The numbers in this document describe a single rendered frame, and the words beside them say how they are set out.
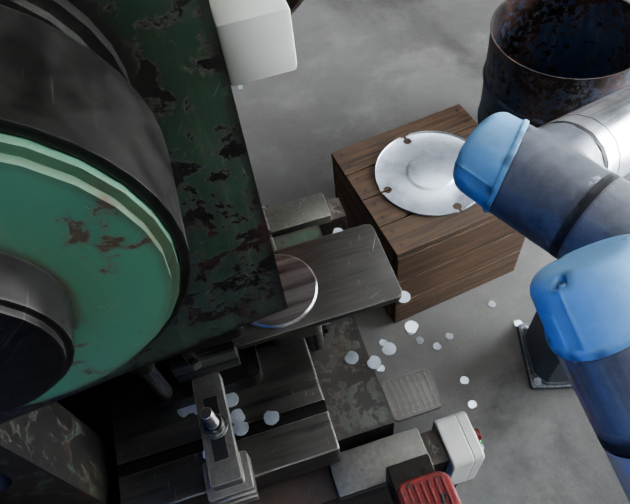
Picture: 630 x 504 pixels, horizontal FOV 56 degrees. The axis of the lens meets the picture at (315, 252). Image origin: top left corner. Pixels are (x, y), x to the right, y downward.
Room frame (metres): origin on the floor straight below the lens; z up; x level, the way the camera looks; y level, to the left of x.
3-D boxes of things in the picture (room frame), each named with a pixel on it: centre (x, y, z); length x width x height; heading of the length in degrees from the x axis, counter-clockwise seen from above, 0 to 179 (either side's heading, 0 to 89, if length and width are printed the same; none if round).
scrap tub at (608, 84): (1.32, -0.78, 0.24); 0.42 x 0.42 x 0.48
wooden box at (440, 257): (1.00, -0.33, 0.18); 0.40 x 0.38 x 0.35; 107
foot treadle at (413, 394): (0.45, 0.06, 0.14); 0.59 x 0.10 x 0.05; 99
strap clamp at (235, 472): (0.26, 0.16, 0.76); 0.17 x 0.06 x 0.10; 9
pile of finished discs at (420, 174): (1.00, -0.33, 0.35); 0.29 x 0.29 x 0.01
